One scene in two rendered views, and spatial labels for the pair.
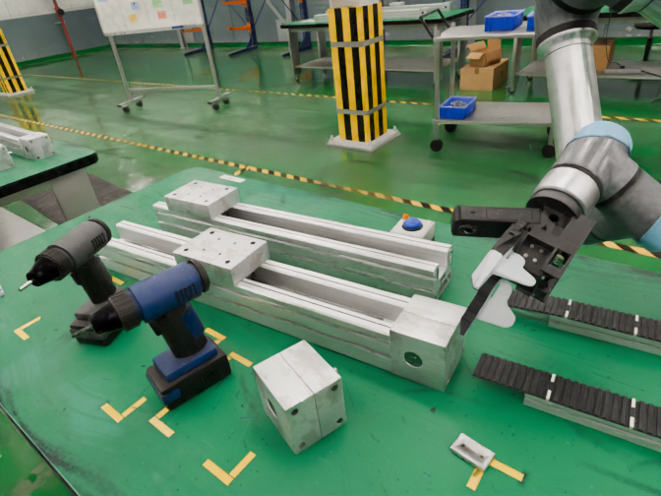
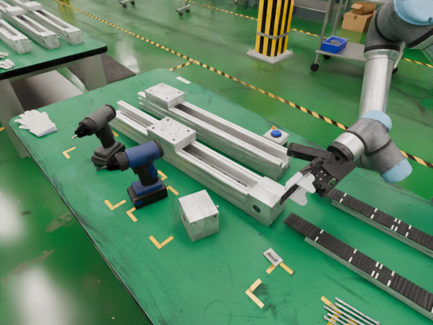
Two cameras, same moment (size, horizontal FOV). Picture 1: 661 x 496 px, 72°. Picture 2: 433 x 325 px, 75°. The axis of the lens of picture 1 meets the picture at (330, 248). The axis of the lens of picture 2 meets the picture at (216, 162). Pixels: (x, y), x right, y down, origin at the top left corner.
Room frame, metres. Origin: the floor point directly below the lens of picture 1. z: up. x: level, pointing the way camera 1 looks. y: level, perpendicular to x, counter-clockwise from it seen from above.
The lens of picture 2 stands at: (-0.08, -0.03, 1.53)
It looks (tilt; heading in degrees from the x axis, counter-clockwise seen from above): 41 degrees down; 5
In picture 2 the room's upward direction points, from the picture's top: straight up
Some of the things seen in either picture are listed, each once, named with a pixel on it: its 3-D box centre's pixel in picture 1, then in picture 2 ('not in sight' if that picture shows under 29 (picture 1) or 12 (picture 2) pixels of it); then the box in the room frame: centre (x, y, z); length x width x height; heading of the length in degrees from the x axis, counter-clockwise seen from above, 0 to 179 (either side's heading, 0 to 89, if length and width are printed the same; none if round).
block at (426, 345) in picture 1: (431, 336); (268, 198); (0.56, -0.15, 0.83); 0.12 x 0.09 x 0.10; 144
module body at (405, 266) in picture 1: (281, 237); (205, 126); (0.96, 0.11, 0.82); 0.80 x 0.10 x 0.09; 54
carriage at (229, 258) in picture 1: (222, 260); (171, 136); (0.81, 0.22, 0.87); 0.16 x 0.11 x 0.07; 54
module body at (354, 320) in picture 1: (228, 279); (173, 146); (0.81, 0.22, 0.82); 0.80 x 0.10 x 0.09; 54
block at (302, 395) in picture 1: (307, 390); (202, 213); (0.47, 0.06, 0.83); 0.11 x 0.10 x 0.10; 120
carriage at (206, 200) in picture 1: (204, 203); (165, 98); (1.11, 0.32, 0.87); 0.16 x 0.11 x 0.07; 54
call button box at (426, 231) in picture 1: (410, 238); (274, 140); (0.90, -0.19, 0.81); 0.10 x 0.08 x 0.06; 144
